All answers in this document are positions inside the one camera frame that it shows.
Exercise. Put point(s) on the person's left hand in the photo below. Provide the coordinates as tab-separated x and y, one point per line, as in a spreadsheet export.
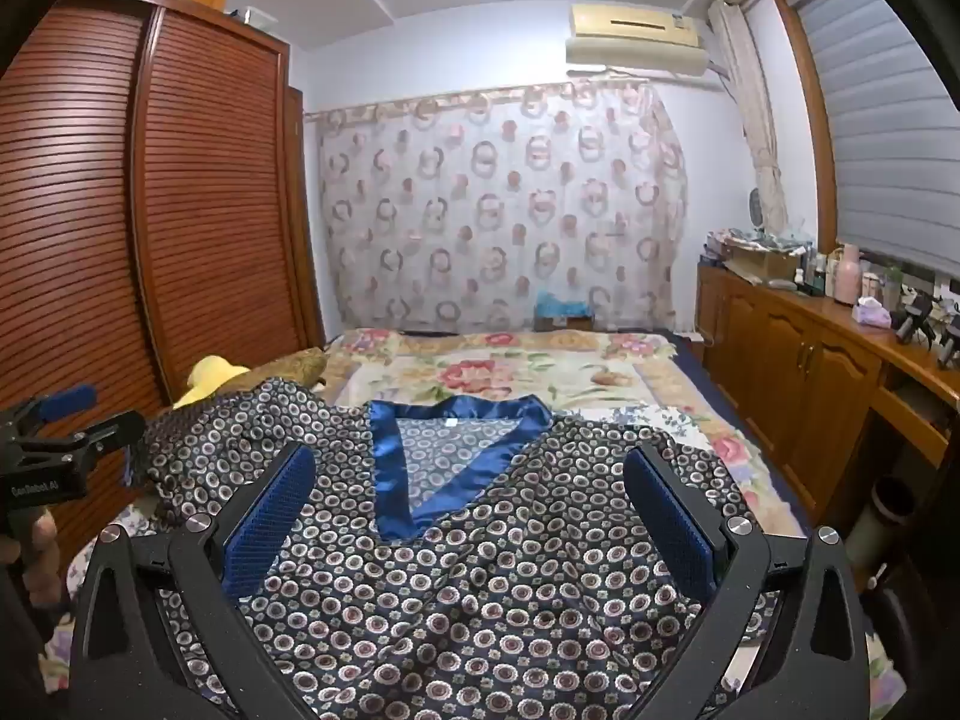
37	540

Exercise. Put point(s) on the cardboard box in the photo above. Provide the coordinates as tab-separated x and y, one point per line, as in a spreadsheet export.
761	262

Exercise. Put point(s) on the pink bottle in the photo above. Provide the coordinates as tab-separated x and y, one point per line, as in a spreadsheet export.
848	277

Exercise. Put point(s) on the purple tissue pack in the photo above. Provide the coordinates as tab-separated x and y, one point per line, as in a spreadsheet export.
872	313

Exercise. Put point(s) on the grey window blind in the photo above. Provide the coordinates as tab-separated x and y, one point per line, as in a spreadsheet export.
885	127

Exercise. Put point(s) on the tied cream curtain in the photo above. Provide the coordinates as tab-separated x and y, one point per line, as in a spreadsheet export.
754	112

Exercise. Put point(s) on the brown patterned folded blanket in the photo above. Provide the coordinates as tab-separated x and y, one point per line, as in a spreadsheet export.
289	371

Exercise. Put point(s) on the cream wall air conditioner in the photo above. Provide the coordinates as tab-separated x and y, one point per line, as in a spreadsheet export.
637	37

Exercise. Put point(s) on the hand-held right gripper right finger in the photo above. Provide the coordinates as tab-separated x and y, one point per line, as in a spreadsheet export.
675	521

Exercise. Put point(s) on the dark cylindrical bin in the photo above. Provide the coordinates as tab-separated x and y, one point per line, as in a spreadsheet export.
885	517

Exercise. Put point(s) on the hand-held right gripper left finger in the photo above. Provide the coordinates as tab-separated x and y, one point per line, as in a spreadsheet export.
274	514

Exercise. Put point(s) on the brown slatted wooden wardrobe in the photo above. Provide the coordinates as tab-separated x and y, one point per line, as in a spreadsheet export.
210	202

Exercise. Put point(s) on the blue box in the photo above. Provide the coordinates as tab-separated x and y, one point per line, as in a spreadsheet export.
562	309

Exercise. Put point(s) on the navy patterned silk shirt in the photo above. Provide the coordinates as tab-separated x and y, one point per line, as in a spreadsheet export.
450	615

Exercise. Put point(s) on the long wooden cabinet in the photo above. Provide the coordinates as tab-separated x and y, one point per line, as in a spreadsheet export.
795	367

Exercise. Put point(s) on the small desk fan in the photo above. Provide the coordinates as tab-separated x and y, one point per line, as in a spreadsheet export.
756	210

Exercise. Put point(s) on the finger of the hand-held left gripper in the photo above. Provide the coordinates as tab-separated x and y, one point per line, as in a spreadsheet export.
112	429
67	399

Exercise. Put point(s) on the floral bedspread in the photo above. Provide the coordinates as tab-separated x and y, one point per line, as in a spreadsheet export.
487	375

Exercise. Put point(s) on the yellow plush toy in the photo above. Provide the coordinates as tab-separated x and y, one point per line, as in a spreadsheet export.
210	382

